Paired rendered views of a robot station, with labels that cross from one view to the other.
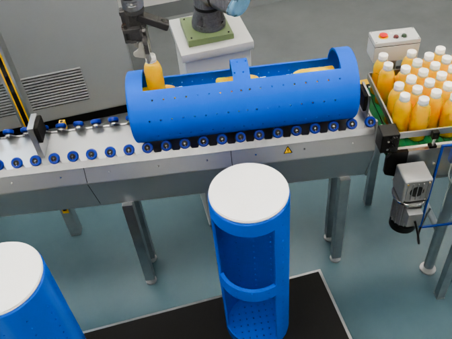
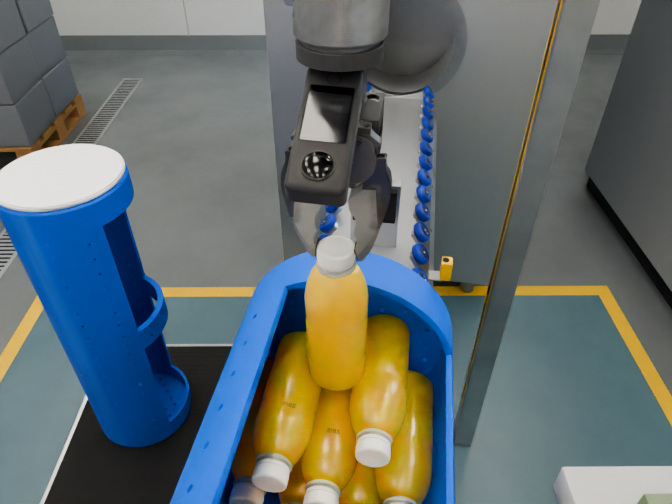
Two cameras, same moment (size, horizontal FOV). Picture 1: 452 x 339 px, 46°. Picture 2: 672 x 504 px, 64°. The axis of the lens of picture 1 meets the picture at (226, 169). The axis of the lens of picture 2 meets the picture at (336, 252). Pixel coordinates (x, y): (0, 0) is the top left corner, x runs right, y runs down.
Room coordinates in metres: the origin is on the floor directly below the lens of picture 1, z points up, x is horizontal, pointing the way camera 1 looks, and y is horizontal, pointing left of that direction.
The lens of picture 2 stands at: (1.78, -0.18, 1.65)
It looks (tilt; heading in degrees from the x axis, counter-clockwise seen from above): 39 degrees down; 100
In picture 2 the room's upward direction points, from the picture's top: straight up
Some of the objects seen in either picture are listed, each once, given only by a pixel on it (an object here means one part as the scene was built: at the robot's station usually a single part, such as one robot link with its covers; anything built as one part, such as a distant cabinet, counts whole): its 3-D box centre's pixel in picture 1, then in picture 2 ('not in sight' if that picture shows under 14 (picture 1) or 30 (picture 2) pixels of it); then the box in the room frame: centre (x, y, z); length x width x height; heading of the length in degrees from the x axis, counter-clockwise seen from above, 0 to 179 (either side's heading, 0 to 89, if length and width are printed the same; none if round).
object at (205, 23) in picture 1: (208, 13); not in sight; (2.14, 0.00, 1.23); 0.15 x 0.15 x 0.10
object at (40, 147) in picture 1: (40, 135); (374, 215); (1.71, 0.74, 1.00); 0.10 x 0.04 x 0.15; 1
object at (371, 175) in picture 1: (377, 138); not in sight; (2.02, -0.79, 0.50); 0.04 x 0.04 x 1.00; 1
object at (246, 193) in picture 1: (248, 191); not in sight; (1.25, -0.07, 1.03); 0.28 x 0.28 x 0.01
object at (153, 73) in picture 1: (155, 78); (336, 319); (1.71, 0.23, 1.22); 0.07 x 0.07 x 0.19
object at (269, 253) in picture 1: (253, 266); not in sight; (1.25, -0.07, 0.59); 0.28 x 0.28 x 0.88
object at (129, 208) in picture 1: (140, 244); not in sight; (1.64, 0.46, 0.31); 0.06 x 0.06 x 0.63; 1
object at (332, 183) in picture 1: (332, 200); not in sight; (1.79, -0.52, 0.31); 0.06 x 0.06 x 0.63; 1
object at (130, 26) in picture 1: (134, 23); (340, 108); (1.71, 0.26, 1.45); 0.09 x 0.08 x 0.12; 91
